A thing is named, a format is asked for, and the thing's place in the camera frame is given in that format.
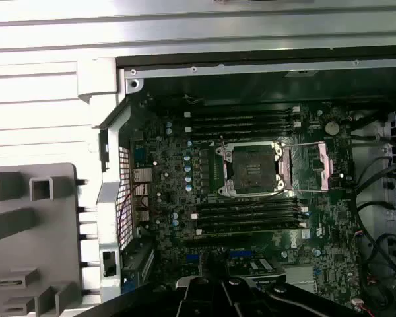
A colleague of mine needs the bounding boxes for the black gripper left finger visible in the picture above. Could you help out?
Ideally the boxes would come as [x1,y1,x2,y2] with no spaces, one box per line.
[131,252,218,317]

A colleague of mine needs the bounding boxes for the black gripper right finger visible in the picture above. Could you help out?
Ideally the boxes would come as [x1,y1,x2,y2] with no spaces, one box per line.
[216,252,304,317]

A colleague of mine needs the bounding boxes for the metal socket cover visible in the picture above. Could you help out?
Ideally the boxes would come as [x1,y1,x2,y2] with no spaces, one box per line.
[277,141,335,193]

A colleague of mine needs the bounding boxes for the CPU socket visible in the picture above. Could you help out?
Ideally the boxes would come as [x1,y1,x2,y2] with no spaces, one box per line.
[214,140,288,199]

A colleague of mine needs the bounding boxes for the silver chipset heatsink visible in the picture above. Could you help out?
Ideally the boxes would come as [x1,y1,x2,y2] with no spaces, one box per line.
[283,265,314,290]

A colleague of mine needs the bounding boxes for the RAM slot white clips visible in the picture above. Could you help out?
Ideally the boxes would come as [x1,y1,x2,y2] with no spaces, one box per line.
[183,121,302,133]
[183,105,301,119]
[190,205,310,221]

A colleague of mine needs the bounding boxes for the green motherboard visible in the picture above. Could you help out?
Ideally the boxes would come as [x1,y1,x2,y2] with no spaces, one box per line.
[130,95,360,317]

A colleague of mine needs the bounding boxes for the grey parts rack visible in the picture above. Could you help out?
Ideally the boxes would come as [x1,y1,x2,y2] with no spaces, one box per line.
[0,163,79,317]

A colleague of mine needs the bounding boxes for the black PC case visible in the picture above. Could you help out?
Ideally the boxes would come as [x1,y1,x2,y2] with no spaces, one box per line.
[75,46,396,317]

